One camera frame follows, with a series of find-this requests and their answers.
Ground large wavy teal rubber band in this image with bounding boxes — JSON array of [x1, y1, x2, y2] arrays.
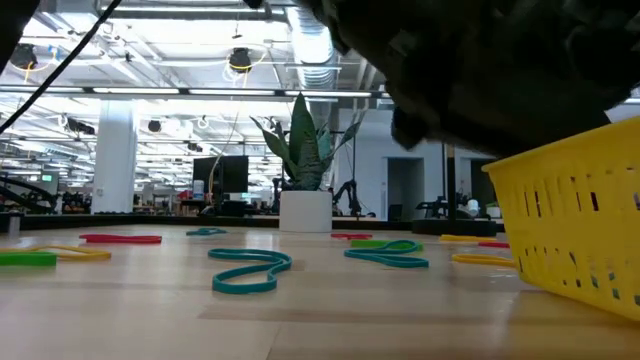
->
[[207, 248, 293, 295]]

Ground looped teal rubber band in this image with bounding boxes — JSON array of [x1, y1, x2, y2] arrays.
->
[[343, 239, 430, 270]]

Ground black aluminium table frame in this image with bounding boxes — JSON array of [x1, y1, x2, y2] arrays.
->
[[0, 213, 505, 233]]

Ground long red rubber band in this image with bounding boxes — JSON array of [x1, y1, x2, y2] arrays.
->
[[78, 233, 163, 246]]

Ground black computer monitor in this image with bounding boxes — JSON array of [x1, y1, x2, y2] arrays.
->
[[192, 155, 250, 217]]

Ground large yellow rubber band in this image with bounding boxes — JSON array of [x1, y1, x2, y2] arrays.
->
[[0, 244, 113, 263]]

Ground silver ceiling air duct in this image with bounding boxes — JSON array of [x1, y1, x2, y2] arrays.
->
[[287, 5, 337, 92]]

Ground yellow plastic slotted basket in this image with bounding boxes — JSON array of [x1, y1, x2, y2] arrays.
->
[[482, 115, 640, 322]]

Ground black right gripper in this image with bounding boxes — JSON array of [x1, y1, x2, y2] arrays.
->
[[299, 0, 571, 158]]

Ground green snake plant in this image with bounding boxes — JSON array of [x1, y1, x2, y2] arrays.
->
[[249, 92, 364, 192]]

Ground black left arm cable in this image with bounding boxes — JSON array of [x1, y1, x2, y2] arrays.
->
[[0, 0, 124, 135]]

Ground black background machine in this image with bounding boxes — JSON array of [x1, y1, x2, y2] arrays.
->
[[0, 173, 59, 215]]

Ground green rubber band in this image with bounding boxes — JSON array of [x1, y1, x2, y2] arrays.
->
[[349, 239, 425, 253], [0, 251, 58, 267]]

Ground black hanging ceiling fixture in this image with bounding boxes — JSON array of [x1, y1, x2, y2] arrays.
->
[[228, 46, 253, 75], [9, 43, 39, 71]]

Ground white round plant pot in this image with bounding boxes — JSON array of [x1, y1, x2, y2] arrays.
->
[[278, 189, 334, 234]]

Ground white building column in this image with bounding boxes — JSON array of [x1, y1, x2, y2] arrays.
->
[[91, 98, 139, 215]]

